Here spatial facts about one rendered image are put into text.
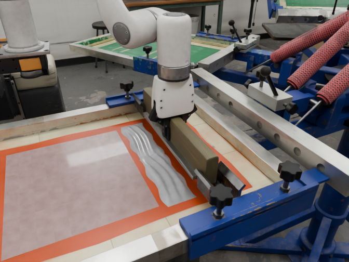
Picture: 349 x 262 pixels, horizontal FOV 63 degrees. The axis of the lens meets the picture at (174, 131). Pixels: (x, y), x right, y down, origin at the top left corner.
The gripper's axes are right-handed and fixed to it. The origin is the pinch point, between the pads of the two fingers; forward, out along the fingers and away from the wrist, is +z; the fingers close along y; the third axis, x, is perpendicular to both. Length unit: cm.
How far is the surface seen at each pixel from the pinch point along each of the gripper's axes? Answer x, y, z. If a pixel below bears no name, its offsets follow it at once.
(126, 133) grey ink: -12.7, 9.2, 6.2
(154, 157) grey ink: 1.6, 6.1, 6.0
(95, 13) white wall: -379, -55, 36
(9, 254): 16.6, 40.0, 6.4
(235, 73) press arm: -48, -56, 10
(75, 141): -15.8, 23.6, 6.6
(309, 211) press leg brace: -3, -77, 69
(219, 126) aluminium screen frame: -1.4, -15.7, 3.4
